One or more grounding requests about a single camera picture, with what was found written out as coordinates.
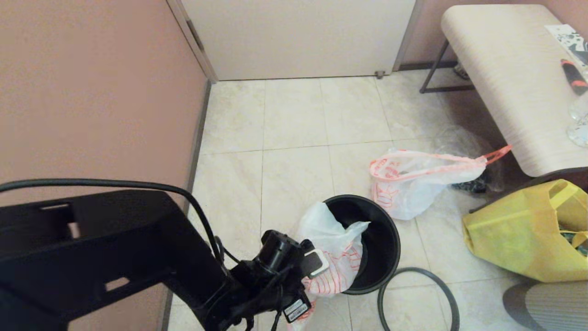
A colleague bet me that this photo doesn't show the white trash bag red print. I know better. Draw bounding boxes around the white trash bag red print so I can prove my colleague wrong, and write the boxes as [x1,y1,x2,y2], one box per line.
[287,201,371,331]

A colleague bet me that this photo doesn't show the grey bin ring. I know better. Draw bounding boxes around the grey bin ring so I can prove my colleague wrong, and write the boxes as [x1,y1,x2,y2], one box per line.
[378,268,460,331]

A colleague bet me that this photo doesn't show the used white drawstring trash bag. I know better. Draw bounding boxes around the used white drawstring trash bag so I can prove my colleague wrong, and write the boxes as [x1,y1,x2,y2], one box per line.
[369,145,512,221]

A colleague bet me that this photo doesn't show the black trash bin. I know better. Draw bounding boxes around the black trash bin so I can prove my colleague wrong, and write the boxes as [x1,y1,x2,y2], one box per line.
[322,194,401,295]

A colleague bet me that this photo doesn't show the clear plastic bag dark contents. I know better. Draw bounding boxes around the clear plastic bag dark contents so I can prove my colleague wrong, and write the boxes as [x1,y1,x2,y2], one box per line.
[432,126,503,194]

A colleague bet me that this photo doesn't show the yellow plastic shopping bag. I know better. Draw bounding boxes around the yellow plastic shopping bag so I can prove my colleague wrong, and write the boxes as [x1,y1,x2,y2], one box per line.
[462,179,588,283]

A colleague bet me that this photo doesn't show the white door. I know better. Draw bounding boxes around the white door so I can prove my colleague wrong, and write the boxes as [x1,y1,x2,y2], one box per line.
[181,0,416,81]

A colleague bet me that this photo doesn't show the grey ribbed round object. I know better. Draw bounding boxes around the grey ribbed round object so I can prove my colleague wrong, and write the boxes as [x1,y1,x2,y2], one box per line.
[502,281,588,331]

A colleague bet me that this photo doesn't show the beige wooden table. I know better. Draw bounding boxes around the beige wooden table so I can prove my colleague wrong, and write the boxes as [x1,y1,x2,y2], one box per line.
[441,5,588,178]

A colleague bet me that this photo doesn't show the clear crumpled plastic wrap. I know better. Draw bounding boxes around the clear crumpled plastic wrap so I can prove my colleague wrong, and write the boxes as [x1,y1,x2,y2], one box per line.
[566,92,588,148]

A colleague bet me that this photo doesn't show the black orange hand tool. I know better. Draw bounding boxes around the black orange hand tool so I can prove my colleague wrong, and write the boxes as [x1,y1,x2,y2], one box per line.
[560,59,588,96]

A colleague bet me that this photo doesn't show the black white printed paper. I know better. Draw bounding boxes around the black white printed paper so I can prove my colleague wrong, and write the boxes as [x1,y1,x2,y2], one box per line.
[544,24,588,68]

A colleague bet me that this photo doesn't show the black cable with connector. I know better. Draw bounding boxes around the black cable with connector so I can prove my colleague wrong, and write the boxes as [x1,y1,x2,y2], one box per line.
[271,294,284,331]

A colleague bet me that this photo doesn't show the long black arm cable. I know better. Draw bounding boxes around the long black arm cable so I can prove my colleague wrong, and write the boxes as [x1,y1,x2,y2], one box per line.
[0,178,230,272]

